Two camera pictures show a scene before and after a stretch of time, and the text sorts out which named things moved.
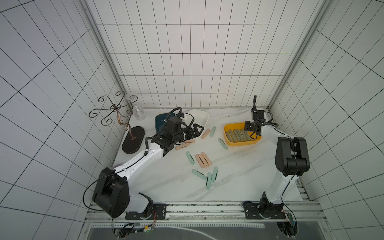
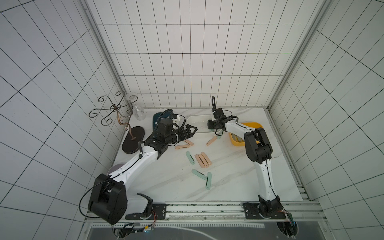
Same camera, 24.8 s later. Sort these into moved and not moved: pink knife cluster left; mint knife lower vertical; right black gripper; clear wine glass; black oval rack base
Moved: right black gripper
Not moved: black oval rack base; pink knife cluster left; mint knife lower vertical; clear wine glass
